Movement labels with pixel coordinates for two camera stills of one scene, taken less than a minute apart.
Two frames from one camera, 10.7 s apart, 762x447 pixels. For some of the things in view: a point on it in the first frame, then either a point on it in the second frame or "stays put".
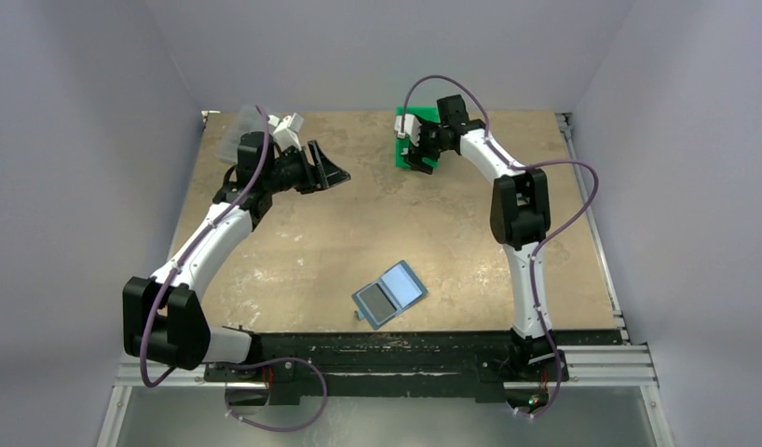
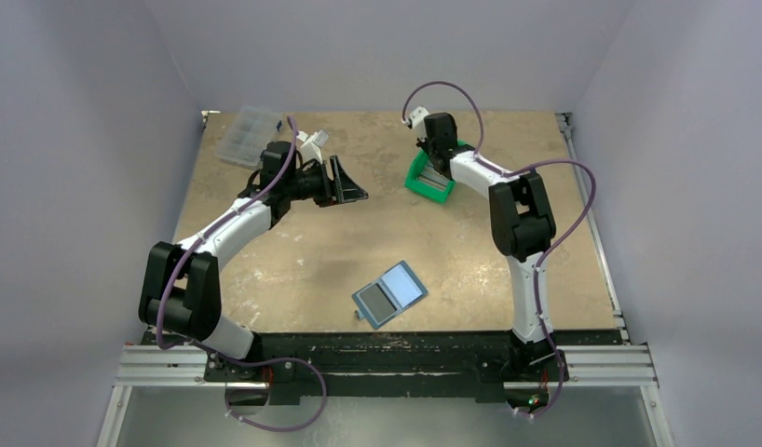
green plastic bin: (430, 114) → (414, 182)
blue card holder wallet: (383, 299) stays put
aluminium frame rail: (621, 364) stays put
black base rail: (420, 367) stays put
